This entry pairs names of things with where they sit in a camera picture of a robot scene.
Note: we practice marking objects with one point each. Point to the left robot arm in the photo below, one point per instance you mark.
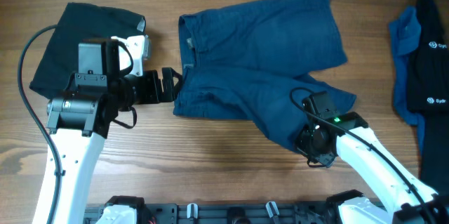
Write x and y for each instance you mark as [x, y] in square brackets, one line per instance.
[110, 79]

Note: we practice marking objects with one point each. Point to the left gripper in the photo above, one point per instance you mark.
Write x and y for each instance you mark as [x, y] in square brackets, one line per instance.
[170, 89]

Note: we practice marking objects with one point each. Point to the blue garment in pile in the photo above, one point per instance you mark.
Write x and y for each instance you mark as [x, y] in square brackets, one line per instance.
[404, 35]

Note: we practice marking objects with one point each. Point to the blue denim shorts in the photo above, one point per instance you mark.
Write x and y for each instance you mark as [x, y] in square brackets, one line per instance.
[254, 61]

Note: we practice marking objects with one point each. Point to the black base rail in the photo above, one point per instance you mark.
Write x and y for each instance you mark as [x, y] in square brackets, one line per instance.
[298, 213]

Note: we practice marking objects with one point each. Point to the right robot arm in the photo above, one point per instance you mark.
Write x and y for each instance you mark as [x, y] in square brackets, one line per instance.
[328, 135]

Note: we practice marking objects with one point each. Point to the black garment with logo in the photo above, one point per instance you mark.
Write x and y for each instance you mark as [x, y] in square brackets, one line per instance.
[427, 93]

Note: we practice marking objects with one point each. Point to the black folded garment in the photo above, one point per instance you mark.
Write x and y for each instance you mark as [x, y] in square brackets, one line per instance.
[78, 22]

